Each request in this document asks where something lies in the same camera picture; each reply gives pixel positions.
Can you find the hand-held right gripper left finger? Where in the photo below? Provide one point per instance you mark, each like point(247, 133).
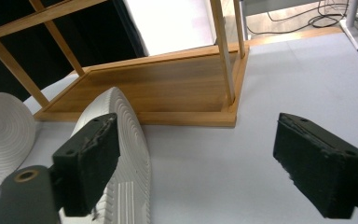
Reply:
point(87, 165)

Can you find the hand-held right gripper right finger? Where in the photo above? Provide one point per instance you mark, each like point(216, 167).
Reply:
point(317, 168)

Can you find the white sneaker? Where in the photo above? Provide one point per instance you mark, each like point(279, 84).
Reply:
point(6, 130)
point(130, 130)

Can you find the dark curtain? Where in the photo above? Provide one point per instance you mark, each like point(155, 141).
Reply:
point(99, 37)

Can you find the white table leg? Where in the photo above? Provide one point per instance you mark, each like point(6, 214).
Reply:
point(352, 31)

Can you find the grey metal leg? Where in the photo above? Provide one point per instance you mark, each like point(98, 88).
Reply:
point(244, 21)

